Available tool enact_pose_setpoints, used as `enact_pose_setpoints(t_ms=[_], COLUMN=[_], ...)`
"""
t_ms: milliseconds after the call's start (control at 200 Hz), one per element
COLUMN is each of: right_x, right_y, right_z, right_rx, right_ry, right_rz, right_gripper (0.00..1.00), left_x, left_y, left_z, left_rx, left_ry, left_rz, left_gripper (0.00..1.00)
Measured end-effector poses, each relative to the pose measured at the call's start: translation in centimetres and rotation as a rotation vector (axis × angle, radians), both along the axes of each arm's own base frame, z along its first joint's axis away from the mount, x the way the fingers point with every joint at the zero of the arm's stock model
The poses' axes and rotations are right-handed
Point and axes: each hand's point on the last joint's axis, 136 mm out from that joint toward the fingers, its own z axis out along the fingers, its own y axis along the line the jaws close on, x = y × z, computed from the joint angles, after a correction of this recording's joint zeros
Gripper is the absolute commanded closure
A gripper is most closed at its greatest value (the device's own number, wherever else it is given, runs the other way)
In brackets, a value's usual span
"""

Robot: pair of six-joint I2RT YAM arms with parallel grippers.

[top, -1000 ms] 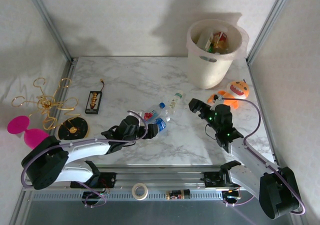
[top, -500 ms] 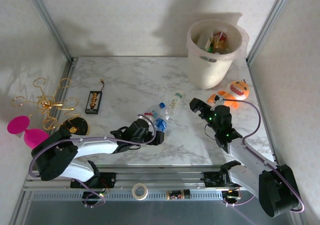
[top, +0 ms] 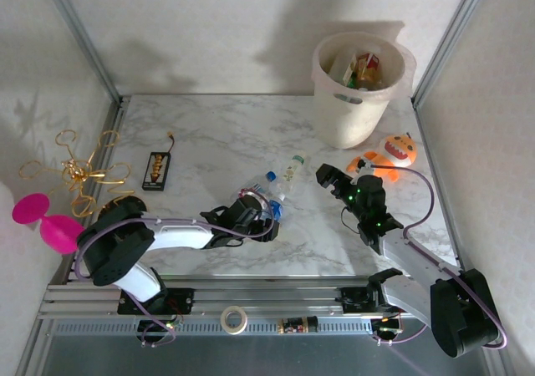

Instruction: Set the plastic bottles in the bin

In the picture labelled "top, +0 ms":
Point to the gold rimmed dark disc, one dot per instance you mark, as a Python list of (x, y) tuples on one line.
[(125, 206)]

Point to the beige plastic bin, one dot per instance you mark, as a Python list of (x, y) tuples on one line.
[(351, 121)]

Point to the black case with gold cones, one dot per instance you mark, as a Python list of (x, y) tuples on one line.
[(156, 171)]

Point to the clear Fiji bottle blue cap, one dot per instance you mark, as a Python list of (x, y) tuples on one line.
[(259, 186)]

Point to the green plastic Sprite bottle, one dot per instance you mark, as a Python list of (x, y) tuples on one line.
[(352, 84)]

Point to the white tape roll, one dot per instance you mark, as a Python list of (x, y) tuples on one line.
[(234, 319)]

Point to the clear bottle with blue label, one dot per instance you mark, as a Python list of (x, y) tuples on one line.
[(276, 209)]

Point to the orange plush toy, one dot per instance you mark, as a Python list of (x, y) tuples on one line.
[(399, 150)]

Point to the black controller box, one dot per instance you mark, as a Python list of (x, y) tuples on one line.
[(386, 330), (154, 328)]

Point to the brown coffee drink bottle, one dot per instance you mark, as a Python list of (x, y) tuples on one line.
[(370, 80)]

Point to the clear bottle white green label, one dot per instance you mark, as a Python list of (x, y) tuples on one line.
[(291, 171)]

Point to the pink plastic goblet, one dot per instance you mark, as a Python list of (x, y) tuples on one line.
[(58, 234)]

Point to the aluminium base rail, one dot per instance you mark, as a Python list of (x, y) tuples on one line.
[(267, 298)]

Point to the aluminium frame post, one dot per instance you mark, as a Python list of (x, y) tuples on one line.
[(449, 37), (85, 42)]

